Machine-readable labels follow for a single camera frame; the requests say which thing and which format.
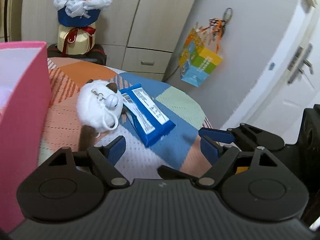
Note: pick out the pink cardboard box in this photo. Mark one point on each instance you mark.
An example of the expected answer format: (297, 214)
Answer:
(25, 96)

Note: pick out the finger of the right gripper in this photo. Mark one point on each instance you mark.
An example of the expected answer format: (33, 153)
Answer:
(245, 136)
(168, 173)

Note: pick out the beige wardrobe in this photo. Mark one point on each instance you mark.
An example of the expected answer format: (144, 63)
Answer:
(139, 36)

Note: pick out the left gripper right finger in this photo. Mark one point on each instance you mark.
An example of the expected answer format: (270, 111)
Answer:
(221, 159)

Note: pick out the white brown plush toy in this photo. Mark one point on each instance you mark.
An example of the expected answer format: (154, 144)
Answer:
(99, 107)

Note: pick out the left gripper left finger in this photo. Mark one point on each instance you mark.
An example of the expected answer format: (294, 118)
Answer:
(103, 162)

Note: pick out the white door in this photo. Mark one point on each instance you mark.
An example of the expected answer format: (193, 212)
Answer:
(274, 105)

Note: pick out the metal door handle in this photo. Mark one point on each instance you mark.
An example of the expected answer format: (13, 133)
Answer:
(299, 61)

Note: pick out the blue tissue pack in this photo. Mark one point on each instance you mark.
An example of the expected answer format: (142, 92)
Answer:
(148, 120)

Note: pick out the colourful striped gift bag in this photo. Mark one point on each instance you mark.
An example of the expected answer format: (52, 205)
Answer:
(200, 53)

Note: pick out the gold flower bouquet blue wrap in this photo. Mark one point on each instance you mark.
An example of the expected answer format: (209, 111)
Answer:
(79, 13)

